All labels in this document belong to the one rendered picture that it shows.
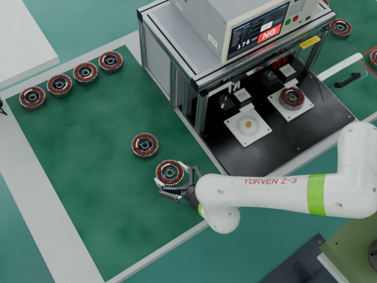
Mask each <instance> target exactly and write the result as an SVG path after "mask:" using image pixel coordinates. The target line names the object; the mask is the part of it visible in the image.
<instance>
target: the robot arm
mask: <svg viewBox="0 0 377 283"><path fill-rule="evenodd" d="M337 149H338V167H337V173H336V174H312V175H297V176H284V177H241V176H228V175H220V174H206V175H204V176H201V174H200V172H199V170H198V168H197V166H196V165H194V167H190V166H189V165H184V164H183V163H182V162H180V161H178V162H179V163H180V164H181V165H182V167H183V169H184V170H185V171H186V172H187V173H188V174H189V175H190V178H189V182H187V183H186V184H185V185H183V186H182V187H177V188H173V187H165V185H164V184H163V183H161V182H160V181H159V180H158V179H157V178H154V180H155V182H156V184H157V186H158V188H159V189H160V190H159V191H158V193H159V195H160V196H161V197H163V198H166V199H169V200H172V201H175V202H176V203H177V204H178V203H180V200H181V199H185V200H187V201H188V202H189V203H190V206H191V208H192V209H194V210H195V211H196V212H197V213H198V214H199V215H201V216H202V217H203V218H204V219H205V220H206V221H207V222H208V224H209V225H210V227H211V228H212V229H213V230H214V231H216V232H218V233H220V234H228V233H230V232H232V231H234V230H235V229H236V228H237V227H238V225H239V223H240V212H239V210H238V208H237V207H261V208H273V209H282V210H286V211H294V212H300V213H307V214H315V215H321V216H330V217H342V218H356V219H362V218H366V217H369V216H371V215H373V214H374V213H375V212H376V211H377V127H376V126H374V125H373V124H371V123H368V122H364V121H357V122H353V123H350V124H348V125H347V126H345V127H344V128H343V129H342V130H341V132H340V133H339V135H338V139H337ZM194 172H196V174H197V176H198V178H199V180H198V182H194ZM175 194H178V195H180V196H178V195H175ZM368 256H369V261H370V264H371V266H372V267H373V269H374V270H375V271H376V272H377V239H376V240H375V241H374V242H373V243H372V244H371V245H370V247H369V252H368Z"/></svg>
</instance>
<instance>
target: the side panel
mask: <svg viewBox="0 0 377 283"><path fill-rule="evenodd" d="M137 20H138V27H139V39H140V52H141V64H142V68H143V69H144V70H145V72H146V73H147V74H148V76H149V77H150V78H151V80H152V81H153V83H154V84H155V85H156V87H157V88H158V89H159V91H160V92H161V93H162V94H163V96H164V97H165V99H166V100H167V101H168V103H169V104H170V105H171V106H172V108H173V109H175V107H176V65H175V64H174V63H173V62H172V61H171V59H170V58H169V57H168V56H167V54H166V53H165V51H164V50H163V49H162V48H161V47H160V45H159V44H158V43H157V41H156V40H155V39H154V38H153V37H152V35H151V34H150V33H149V32H148V30H147V29H146V27H145V26H144V25H143V24H142V23H141V21H140V20H139V19H138V18H137Z"/></svg>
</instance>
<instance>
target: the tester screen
mask: <svg viewBox="0 0 377 283"><path fill-rule="evenodd" d="M287 6H288V4H286V5H284V6H282V7H280V8H278V9H276V10H274V11H272V12H270V13H267V14H266V15H264V16H262V17H260V18H258V19H256V20H254V21H251V22H249V23H247V24H245V25H243V26H241V27H239V28H237V29H235V30H233V33H232V39H231V45H230V48H229V54H228V59H230V58H232V57H234V56H236V55H238V54H240V53H242V52H244V51H245V50H247V49H249V48H251V47H253V46H255V45H257V44H259V43H258V38H259V35H260V34H262V33H264V32H266V31H268V30H270V29H272V28H274V27H276V26H278V25H280V24H282V22H283V21H282V22H280V23H278V24H276V25H274V26H272V27H270V28H268V29H266V30H264V31H262V32H261V27H262V26H264V25H266V24H268V23H270V22H272V21H274V20H276V19H278V18H280V17H282V16H285V13H286V9H287ZM283 18H284V17H283ZM274 36H275V35H274ZM271 37H273V36H271ZM271 37H270V38H271ZM249 39H251V40H250V43H249V44H251V43H253V42H255V44H254V45H252V46H250V47H248V48H246V49H244V50H242V51H241V52H239V53H237V54H235V55H233V56H231V57H229V55H230V54H232V53H234V52H236V51H237V50H239V49H241V48H243V47H245V46H247V45H249V44H247V45H245V46H243V47H241V48H239V49H237V46H238V45H239V44H241V43H243V42H245V41H247V40H249ZM268 39H269V38H268ZM266 40H267V39H266ZM263 41H265V40H263ZM263 41H262V42H263ZM260 43H261V42H260Z"/></svg>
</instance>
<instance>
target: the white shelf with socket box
mask: <svg viewBox="0 0 377 283"><path fill-rule="evenodd" d="M58 63H60V61H59V58H58V56H57V54H56V53H55V51H54V50H53V48H52V46H51V45H50V44H49V42H48V41H47V39H46V37H45V36H44V34H43V33H42V31H41V29H40V28H39V26H38V25H37V23H36V22H35V20H34V19H33V17H32V15H31V14H30V12H29V11H28V9H27V8H26V6H25V5H24V3H23V1H22V0H1V1H0V89H3V88H5V87H7V86H9V85H11V84H14V83H16V82H18V81H20V80H22V79H25V78H27V77H29V76H31V75H33V74H36V73H38V72H40V71H43V70H45V69H47V68H49V67H51V66H54V65H56V64H58ZM5 104H6V101H5V98H4V97H3V96H2V95H0V110H1V111H2V112H1V111H0V113H2V114H4V115H6V116H7V114H6V113H5V111H4V110H3V108H4V106H5Z"/></svg>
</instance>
